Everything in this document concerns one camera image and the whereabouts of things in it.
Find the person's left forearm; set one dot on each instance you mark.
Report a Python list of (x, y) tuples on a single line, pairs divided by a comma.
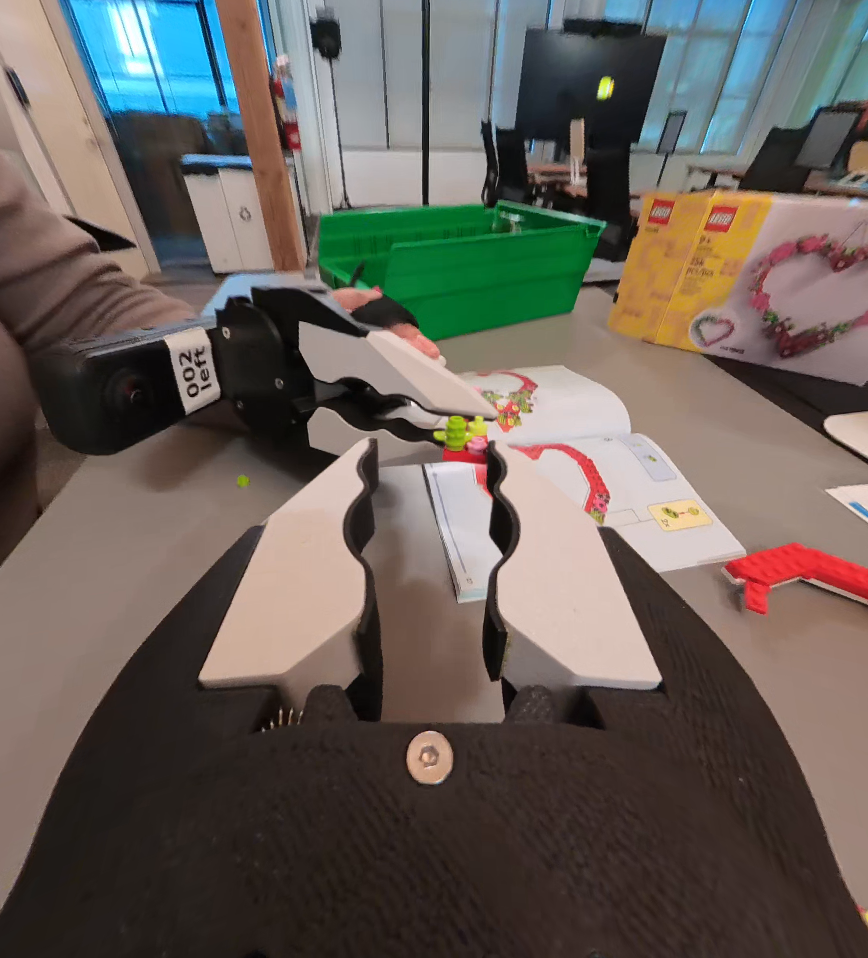
[(29, 247)]

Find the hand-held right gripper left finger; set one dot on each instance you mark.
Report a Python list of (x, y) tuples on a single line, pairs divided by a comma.
[(291, 591)]

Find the black office chair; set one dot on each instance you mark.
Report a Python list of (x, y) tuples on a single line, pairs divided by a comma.
[(505, 165)]

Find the pale door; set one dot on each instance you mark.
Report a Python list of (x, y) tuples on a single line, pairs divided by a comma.
[(52, 135)]

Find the red lego strip with flowers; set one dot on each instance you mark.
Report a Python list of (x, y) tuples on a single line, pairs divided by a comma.
[(456, 434)]

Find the wooden post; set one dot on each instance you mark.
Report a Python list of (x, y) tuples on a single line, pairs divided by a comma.
[(261, 127)]

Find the person's left hand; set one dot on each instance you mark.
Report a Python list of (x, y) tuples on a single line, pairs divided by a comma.
[(422, 346)]

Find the small desk monitor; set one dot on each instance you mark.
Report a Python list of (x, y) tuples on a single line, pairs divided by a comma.
[(827, 138)]

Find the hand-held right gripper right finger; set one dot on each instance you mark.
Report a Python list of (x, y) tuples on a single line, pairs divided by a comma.
[(568, 599)]

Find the white cabinet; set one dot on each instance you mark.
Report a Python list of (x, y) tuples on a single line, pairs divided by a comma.
[(231, 209)]

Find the red fire extinguisher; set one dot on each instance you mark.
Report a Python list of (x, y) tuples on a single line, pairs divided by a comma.
[(288, 112)]

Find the yellow and white lego box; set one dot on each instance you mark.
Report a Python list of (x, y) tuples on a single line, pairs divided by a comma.
[(793, 299)]

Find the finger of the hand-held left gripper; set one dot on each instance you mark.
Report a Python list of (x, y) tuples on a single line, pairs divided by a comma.
[(329, 434), (389, 363)]

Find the lego instruction booklet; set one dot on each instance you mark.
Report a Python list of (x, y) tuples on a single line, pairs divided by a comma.
[(613, 464)]

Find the red lego half heart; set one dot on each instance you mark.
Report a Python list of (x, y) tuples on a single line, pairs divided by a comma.
[(815, 569)]

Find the green plastic crate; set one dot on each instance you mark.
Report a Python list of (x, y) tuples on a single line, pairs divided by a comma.
[(464, 269)]

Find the large black monitor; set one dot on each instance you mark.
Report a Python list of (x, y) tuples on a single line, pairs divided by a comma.
[(576, 67)]

